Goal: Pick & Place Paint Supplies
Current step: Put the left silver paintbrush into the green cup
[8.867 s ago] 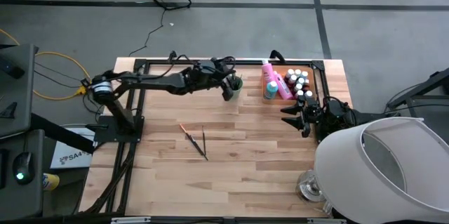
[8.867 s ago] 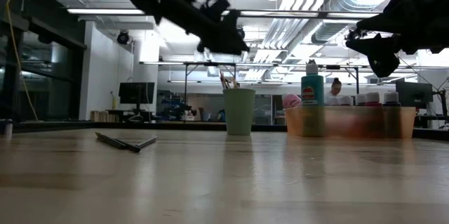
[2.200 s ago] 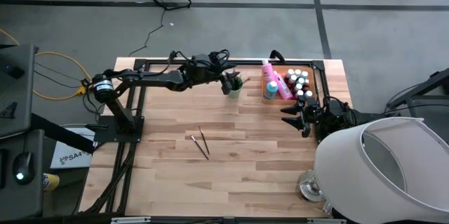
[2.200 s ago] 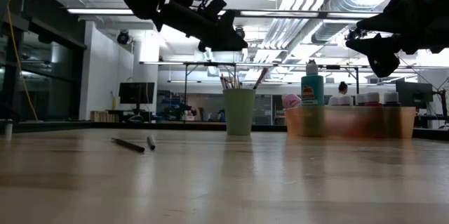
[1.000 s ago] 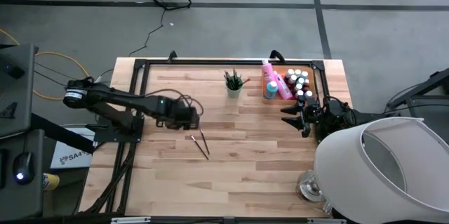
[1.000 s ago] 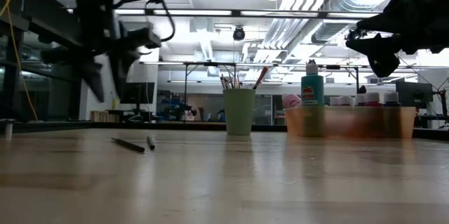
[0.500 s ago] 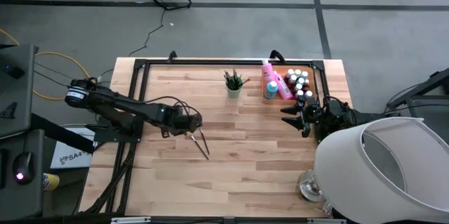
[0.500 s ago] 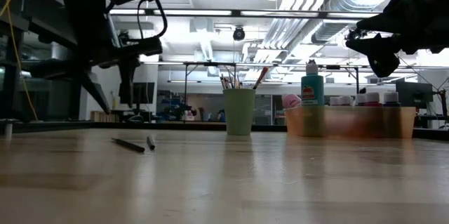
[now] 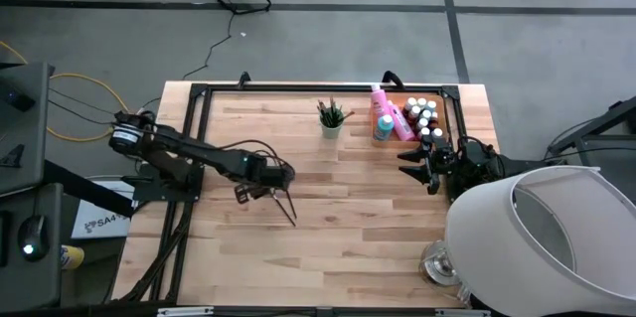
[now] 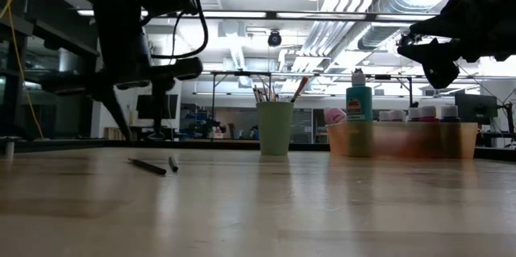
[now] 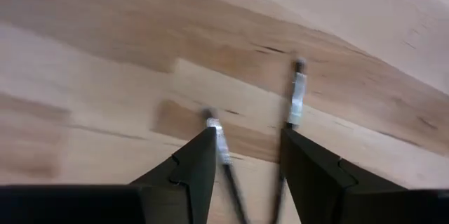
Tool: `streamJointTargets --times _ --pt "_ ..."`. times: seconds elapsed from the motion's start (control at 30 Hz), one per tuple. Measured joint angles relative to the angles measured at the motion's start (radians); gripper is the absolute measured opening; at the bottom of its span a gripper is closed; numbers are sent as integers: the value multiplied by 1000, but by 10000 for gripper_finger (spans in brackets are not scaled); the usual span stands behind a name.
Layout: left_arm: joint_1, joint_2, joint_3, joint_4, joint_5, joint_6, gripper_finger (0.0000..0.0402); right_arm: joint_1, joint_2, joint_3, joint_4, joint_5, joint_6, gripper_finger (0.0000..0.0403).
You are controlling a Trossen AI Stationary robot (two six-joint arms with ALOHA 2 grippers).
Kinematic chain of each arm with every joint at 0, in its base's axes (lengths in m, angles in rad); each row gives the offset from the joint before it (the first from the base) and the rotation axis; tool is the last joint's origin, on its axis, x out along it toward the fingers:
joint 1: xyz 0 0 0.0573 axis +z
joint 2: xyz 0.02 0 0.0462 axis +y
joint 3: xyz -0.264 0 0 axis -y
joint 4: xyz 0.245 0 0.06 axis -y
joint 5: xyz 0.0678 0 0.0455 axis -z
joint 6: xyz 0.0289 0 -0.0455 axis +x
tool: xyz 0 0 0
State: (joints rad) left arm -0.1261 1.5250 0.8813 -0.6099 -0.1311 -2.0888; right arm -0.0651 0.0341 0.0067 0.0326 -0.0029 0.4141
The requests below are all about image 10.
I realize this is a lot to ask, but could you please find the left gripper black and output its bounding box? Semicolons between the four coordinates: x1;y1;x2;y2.
39;5;205;143

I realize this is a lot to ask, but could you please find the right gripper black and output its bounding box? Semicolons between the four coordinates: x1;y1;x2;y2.
396;0;516;90

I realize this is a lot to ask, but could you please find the red-brown paint bottle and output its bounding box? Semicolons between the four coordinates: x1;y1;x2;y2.
418;105;439;123

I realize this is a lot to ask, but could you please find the tall teal paint bottle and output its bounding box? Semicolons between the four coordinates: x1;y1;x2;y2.
345;68;374;157

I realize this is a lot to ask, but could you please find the tall pink paint bottle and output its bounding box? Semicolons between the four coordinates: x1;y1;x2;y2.
323;106;348;126

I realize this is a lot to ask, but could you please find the black ceiling spotlight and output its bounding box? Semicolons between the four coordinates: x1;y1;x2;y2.
397;31;422;48
267;29;283;48

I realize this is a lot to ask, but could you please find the brown wooden box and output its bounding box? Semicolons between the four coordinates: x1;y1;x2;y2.
102;126;139;142

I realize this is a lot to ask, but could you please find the shelf with blue bins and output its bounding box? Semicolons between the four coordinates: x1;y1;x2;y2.
180;102;221;140

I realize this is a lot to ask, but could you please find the orange translucent plastic bin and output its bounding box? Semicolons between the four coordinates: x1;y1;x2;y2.
327;121;480;160

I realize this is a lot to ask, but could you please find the small white cylinder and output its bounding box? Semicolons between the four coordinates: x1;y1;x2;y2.
4;135;16;160

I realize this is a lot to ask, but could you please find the light green plastic cup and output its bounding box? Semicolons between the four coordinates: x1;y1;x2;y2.
256;101;295;157

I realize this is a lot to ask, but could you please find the black overhead light bar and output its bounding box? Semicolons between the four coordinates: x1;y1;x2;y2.
76;8;440;23

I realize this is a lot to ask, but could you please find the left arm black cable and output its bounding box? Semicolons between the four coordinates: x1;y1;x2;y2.
151;0;210;60

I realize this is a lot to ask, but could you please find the black table frame rail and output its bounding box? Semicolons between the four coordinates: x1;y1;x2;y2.
0;138;516;162

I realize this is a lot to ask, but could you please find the yellow power cable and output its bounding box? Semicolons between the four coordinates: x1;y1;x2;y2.
0;0;45;140

